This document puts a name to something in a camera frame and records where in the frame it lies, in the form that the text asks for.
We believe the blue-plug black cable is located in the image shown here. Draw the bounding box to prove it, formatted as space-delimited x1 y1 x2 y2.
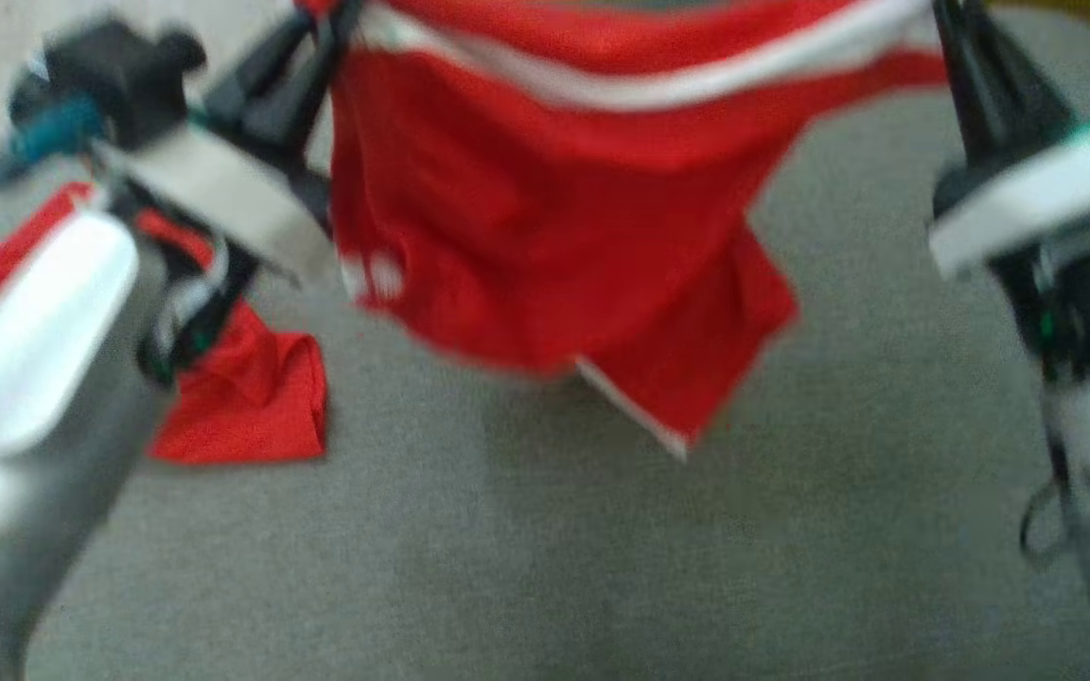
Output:
0 99 109 228
1018 473 1076 568

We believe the grey fabric sofa seat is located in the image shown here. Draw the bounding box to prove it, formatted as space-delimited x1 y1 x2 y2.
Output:
0 0 1090 681

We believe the left blue-plug black cable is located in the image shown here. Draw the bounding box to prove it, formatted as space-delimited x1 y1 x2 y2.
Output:
0 99 109 228

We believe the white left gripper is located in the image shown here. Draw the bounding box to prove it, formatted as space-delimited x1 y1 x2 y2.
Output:
96 0 361 389

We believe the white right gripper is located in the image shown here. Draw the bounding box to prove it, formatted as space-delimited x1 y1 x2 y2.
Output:
928 0 1090 379

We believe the red basketball jersey number 23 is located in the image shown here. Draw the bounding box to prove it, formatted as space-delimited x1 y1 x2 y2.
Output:
0 184 328 466

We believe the red shorts white stripe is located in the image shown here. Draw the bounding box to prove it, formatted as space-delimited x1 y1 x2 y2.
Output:
299 0 948 462

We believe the right blue-plug black cable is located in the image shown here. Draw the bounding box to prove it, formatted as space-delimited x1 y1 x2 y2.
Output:
1018 473 1076 568

